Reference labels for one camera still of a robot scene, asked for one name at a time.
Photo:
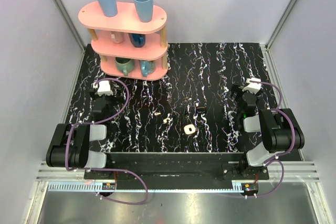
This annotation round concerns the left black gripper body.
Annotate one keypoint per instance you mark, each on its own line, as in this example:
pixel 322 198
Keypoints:
pixel 105 96

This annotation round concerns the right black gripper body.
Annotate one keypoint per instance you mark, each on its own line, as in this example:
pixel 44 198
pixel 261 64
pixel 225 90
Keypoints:
pixel 237 88

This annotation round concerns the beige earbud charging case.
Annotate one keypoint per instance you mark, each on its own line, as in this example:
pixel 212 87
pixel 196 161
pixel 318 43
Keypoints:
pixel 189 129

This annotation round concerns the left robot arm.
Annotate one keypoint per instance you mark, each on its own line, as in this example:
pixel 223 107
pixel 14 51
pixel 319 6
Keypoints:
pixel 69 146

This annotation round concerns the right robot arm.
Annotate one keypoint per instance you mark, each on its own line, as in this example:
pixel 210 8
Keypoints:
pixel 280 131

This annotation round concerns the black earbud charging case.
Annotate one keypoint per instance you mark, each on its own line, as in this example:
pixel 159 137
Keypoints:
pixel 201 110

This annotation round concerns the green ceramic mug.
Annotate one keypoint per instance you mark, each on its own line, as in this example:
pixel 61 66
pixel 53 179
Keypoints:
pixel 125 65

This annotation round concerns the blue butterfly mug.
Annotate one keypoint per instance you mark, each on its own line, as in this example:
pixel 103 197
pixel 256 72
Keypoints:
pixel 147 67

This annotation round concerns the pink three-tier wooden shelf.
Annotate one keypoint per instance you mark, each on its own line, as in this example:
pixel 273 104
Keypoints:
pixel 127 21

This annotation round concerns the pink mug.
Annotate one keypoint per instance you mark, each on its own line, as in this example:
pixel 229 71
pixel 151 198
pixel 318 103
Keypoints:
pixel 117 37

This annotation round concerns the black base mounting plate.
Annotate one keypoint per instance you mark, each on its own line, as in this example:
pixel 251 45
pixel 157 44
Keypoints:
pixel 181 171

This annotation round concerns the dark blue mug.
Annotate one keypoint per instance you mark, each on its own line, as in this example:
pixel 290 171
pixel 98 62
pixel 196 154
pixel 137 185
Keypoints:
pixel 137 40

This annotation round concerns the left controller board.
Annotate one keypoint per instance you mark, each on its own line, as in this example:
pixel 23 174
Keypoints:
pixel 108 186

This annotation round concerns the controller board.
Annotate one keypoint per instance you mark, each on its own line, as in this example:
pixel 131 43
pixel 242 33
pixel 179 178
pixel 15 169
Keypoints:
pixel 251 188
pixel 108 186

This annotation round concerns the right controller board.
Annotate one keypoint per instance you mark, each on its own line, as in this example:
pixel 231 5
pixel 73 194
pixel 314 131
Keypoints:
pixel 251 188

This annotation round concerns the short light blue cup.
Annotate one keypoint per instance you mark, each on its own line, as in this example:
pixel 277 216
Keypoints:
pixel 144 9

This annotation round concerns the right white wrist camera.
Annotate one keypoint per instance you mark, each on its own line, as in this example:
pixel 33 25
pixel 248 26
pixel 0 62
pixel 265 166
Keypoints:
pixel 253 85

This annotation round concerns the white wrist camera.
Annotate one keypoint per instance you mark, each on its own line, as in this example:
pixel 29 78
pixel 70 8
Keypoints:
pixel 103 88
pixel 253 85

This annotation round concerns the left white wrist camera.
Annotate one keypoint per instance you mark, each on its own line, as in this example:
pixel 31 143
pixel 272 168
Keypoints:
pixel 103 88

